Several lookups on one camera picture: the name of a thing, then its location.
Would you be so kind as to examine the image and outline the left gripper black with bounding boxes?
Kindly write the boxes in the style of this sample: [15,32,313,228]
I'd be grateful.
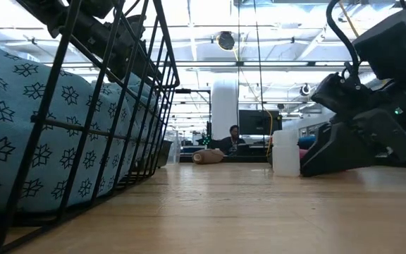
[107,38,164,84]

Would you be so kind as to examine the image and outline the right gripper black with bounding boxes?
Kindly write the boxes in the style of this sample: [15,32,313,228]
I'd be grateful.
[300,107,406,178]

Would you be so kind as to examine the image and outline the small white plastic bottle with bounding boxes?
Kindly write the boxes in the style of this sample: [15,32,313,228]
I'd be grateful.
[271,129,301,178]

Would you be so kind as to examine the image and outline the blue patterned cloth gown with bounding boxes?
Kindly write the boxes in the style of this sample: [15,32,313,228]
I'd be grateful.
[0,35,161,216]

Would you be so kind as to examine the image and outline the black computer monitor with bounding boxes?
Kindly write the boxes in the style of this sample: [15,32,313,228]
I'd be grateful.
[238,109,283,136]

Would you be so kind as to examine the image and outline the white round column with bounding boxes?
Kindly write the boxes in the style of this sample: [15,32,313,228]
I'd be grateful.
[211,78,240,141]

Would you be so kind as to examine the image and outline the person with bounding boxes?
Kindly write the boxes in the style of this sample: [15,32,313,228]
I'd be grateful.
[219,124,247,157]

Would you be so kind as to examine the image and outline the small tan plush object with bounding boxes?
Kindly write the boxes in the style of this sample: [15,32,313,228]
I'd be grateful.
[192,148,226,165]

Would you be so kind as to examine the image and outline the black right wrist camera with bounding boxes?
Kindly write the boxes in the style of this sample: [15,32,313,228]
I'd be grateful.
[310,72,375,124]

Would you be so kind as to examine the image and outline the black background rig frame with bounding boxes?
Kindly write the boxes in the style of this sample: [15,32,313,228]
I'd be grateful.
[173,87,212,158]

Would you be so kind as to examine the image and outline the thin yellow hanging cable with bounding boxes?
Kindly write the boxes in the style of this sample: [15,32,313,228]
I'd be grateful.
[233,49,274,158]

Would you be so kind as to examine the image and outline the black overhead camera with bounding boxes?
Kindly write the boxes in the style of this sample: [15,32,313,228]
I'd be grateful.
[216,30,236,52]

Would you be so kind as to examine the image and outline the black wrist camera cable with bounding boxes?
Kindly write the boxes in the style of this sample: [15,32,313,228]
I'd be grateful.
[325,0,362,84]

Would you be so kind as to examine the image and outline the black wire basket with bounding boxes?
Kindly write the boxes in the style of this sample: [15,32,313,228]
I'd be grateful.
[0,0,181,254]

